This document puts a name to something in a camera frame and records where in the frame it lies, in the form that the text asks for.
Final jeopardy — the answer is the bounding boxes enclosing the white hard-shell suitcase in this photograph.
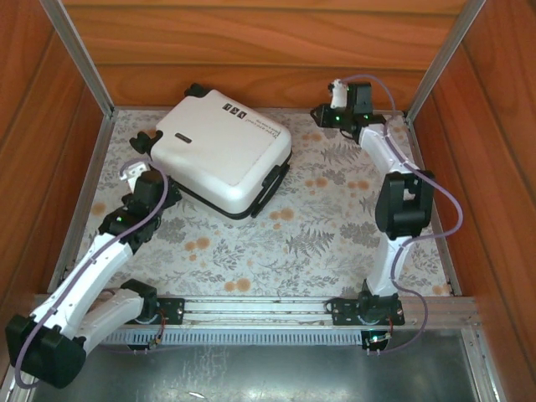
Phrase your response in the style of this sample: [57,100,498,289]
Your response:
[128,82,293,221]

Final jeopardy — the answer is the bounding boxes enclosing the floral table mat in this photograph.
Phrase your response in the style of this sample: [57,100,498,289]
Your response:
[66,109,456,297]

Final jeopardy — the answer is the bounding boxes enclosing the steel sheet panel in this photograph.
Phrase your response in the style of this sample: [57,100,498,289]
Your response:
[8,329,495,402]

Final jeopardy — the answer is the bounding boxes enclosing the aluminium table side rail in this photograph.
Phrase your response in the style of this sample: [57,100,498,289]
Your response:
[52,116,113,294]

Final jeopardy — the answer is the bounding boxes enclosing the aluminium frame post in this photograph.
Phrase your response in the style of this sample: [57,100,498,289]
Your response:
[405,0,487,123]
[40,0,116,121]

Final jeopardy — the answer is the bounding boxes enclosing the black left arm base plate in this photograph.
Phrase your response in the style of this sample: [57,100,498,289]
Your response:
[157,296,186,326]

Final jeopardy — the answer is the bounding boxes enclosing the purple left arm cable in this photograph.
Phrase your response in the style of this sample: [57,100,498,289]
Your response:
[14,157,171,389]

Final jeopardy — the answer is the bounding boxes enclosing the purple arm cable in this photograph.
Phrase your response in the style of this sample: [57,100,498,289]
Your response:
[14,157,171,389]
[341,75,464,357]

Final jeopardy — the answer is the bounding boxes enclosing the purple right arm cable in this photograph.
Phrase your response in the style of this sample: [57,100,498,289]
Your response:
[341,75,464,357]

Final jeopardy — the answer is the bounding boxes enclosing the aluminium front rail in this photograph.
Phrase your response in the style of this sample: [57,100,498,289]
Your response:
[33,294,479,332]

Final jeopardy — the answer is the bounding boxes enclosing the grey slotted cable duct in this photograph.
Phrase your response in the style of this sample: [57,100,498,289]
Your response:
[100,327,366,348]

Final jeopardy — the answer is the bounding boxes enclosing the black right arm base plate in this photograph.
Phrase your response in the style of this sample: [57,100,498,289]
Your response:
[329,292,406,327]

